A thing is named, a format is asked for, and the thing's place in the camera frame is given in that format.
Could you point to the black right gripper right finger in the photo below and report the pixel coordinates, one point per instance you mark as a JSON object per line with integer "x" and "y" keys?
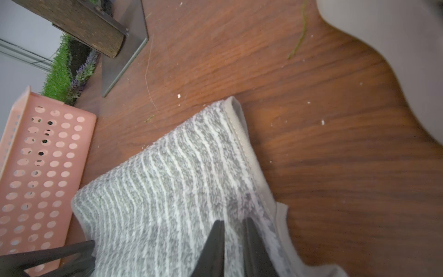
{"x": 255, "y": 257}

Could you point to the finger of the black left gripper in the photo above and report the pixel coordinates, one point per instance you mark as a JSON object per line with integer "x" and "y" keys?
{"x": 18, "y": 263}
{"x": 77, "y": 268}

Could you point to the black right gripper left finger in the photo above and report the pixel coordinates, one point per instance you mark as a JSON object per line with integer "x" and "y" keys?
{"x": 211, "y": 260}

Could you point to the grey striped dishcloth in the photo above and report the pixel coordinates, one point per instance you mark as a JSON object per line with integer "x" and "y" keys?
{"x": 151, "y": 215}

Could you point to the pink perforated plastic basket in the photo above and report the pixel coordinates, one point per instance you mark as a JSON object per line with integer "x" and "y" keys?
{"x": 44, "y": 149}

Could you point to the green artificial grass mat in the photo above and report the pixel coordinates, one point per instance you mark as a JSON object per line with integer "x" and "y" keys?
{"x": 73, "y": 65}

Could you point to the pink cherry blossom tree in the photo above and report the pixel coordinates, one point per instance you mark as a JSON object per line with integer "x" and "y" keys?
{"x": 84, "y": 21}

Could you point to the white pot succulent plant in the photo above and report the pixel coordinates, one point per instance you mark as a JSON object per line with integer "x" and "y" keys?
{"x": 409, "y": 36}

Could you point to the aluminium frame corner post left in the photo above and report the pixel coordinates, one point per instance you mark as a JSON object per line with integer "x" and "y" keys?
{"x": 21, "y": 54}

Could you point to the dark metal tree base plate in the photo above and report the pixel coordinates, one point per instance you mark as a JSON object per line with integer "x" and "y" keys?
{"x": 132, "y": 24}

